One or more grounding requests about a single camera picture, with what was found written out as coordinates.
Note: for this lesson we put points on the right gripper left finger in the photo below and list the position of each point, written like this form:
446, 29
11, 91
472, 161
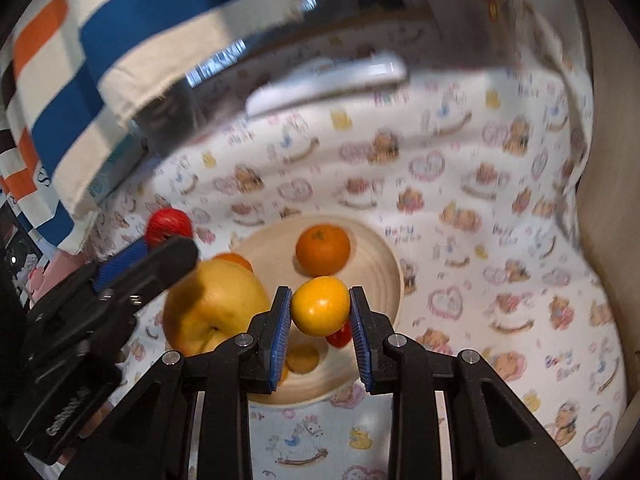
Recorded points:
189, 417

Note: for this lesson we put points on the baby bear printed bedsheet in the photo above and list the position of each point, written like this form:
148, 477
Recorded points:
469, 175

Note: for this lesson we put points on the yellow-orange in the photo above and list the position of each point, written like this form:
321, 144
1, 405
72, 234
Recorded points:
320, 307

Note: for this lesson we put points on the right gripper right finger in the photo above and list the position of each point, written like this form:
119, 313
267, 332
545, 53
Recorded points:
492, 435

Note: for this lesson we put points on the striped Paris blanket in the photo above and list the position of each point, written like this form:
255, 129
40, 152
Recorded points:
73, 74

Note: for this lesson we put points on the large yellow-orange grapefruit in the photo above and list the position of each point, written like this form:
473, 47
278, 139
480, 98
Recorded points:
213, 303

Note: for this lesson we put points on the cream round plate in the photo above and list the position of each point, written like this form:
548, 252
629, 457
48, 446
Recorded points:
372, 265

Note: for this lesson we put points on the dark red round fruit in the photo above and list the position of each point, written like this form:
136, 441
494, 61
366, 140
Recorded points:
166, 223

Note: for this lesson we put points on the red cherry tomato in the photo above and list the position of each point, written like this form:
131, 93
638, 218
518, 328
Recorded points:
341, 338

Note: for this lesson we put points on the wooden headboard panel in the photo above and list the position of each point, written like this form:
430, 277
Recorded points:
608, 196

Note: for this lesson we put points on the orange mandarin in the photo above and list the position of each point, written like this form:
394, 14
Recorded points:
236, 259
323, 249

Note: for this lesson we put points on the small orange tomato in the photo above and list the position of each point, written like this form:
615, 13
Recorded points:
302, 358

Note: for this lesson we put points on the pink tablet case with ring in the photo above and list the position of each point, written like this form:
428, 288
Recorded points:
44, 278

